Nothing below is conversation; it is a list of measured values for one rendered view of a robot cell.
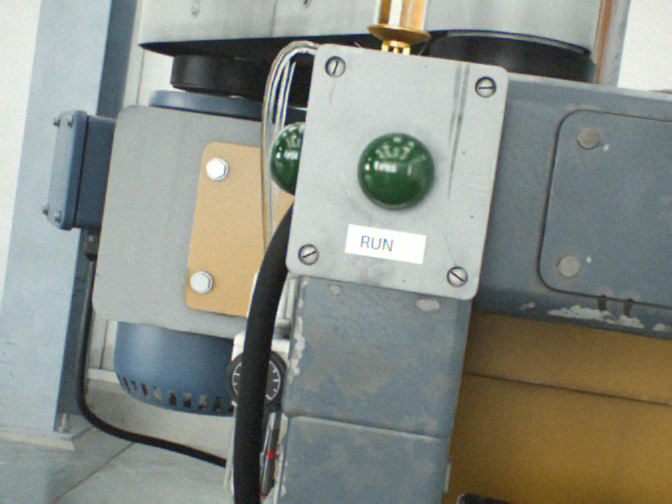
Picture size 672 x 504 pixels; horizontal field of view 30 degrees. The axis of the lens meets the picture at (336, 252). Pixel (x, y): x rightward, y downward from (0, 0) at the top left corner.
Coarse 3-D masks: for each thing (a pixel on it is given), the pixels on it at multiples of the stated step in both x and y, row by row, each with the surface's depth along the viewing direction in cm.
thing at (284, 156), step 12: (288, 132) 50; (300, 132) 50; (276, 144) 50; (288, 144) 49; (300, 144) 49; (276, 156) 50; (288, 156) 49; (300, 156) 49; (276, 168) 50; (288, 168) 49; (276, 180) 50; (288, 180) 50; (288, 192) 50
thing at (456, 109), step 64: (320, 64) 48; (384, 64) 48; (448, 64) 48; (320, 128) 48; (384, 128) 48; (448, 128) 48; (320, 192) 48; (448, 192) 48; (320, 256) 48; (448, 256) 48
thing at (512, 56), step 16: (432, 48) 67; (448, 48) 65; (464, 48) 64; (480, 48) 64; (496, 48) 63; (512, 48) 63; (528, 48) 63; (544, 48) 64; (496, 64) 63; (512, 64) 63; (528, 64) 63; (544, 64) 63; (560, 64) 64; (576, 64) 64; (592, 64) 65; (576, 80) 64; (592, 80) 66
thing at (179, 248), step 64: (128, 128) 93; (192, 128) 93; (256, 128) 92; (128, 192) 94; (192, 192) 93; (256, 192) 92; (128, 256) 94; (192, 256) 92; (256, 256) 92; (128, 320) 94; (192, 320) 93
